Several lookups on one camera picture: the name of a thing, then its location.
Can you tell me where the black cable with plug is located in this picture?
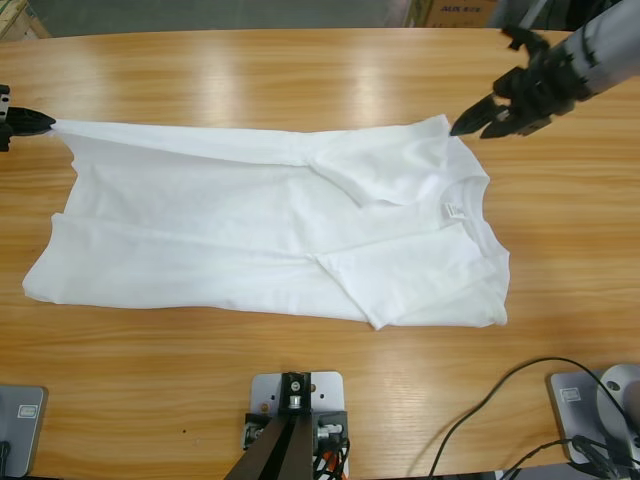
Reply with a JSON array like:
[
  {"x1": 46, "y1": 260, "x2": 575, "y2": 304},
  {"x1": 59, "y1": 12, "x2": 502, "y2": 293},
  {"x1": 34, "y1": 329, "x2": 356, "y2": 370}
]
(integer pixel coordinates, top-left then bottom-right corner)
[{"x1": 502, "y1": 433, "x2": 640, "y2": 480}]

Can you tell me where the wooden crate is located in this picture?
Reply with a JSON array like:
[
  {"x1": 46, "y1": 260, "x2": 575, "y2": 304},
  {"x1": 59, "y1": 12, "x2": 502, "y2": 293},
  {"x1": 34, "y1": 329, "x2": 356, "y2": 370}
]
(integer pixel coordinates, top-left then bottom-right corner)
[{"x1": 0, "y1": 0, "x2": 52, "y2": 41}]

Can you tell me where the orange and black cable bundle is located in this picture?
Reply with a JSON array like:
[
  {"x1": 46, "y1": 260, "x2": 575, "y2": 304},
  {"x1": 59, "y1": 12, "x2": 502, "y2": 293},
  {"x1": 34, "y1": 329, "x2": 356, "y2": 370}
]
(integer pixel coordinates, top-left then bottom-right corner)
[{"x1": 312, "y1": 438, "x2": 352, "y2": 480}]

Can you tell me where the long black cable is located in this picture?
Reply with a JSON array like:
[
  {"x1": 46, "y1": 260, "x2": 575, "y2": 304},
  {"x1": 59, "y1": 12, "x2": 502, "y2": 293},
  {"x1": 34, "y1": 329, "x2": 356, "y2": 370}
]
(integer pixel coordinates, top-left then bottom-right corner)
[{"x1": 407, "y1": 356, "x2": 634, "y2": 479}]

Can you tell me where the cardboard box with AUX print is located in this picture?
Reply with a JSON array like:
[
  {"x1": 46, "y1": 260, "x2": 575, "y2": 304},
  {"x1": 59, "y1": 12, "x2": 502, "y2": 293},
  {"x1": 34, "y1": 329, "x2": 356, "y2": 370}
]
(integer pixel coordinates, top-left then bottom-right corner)
[{"x1": 423, "y1": 0, "x2": 501, "y2": 29}]

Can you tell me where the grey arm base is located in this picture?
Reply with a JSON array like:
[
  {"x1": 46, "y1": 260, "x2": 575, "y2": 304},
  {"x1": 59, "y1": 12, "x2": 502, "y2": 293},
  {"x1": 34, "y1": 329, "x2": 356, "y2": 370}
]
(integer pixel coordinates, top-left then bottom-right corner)
[
  {"x1": 546, "y1": 363, "x2": 640, "y2": 464},
  {"x1": 0, "y1": 383, "x2": 50, "y2": 478}
]

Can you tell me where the grey metal frame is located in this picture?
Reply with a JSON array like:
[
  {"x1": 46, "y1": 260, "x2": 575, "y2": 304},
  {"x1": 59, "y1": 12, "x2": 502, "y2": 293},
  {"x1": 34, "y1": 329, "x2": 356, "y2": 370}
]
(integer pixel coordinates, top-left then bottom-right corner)
[{"x1": 517, "y1": 0, "x2": 549, "y2": 29}]

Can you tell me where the black side bracket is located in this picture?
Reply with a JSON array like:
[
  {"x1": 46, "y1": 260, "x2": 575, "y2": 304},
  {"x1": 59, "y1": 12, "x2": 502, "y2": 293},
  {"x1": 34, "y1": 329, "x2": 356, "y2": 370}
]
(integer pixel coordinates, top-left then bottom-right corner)
[
  {"x1": 313, "y1": 408, "x2": 350, "y2": 444},
  {"x1": 242, "y1": 411, "x2": 275, "y2": 450}
]

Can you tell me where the white t-shirt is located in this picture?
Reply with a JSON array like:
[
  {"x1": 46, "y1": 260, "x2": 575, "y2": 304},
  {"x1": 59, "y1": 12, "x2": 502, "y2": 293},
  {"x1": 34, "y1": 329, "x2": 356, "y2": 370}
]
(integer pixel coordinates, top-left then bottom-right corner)
[{"x1": 22, "y1": 113, "x2": 512, "y2": 332}]

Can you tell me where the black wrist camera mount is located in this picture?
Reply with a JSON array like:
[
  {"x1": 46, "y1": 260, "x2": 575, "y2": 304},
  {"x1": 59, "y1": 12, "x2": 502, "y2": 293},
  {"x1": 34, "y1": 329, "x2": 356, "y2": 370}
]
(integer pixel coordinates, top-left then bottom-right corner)
[{"x1": 501, "y1": 24, "x2": 551, "y2": 54}]

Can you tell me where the black post clamp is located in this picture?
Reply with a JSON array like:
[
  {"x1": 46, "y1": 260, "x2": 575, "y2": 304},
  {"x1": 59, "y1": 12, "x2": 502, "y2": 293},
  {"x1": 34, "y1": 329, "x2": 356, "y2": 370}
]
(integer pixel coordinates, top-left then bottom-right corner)
[{"x1": 277, "y1": 370, "x2": 315, "y2": 420}]

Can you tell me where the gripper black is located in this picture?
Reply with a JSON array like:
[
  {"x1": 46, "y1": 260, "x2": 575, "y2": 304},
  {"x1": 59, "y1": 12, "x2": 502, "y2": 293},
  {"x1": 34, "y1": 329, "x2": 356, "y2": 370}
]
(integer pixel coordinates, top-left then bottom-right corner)
[
  {"x1": 0, "y1": 84, "x2": 56, "y2": 154},
  {"x1": 449, "y1": 42, "x2": 591, "y2": 141}
]

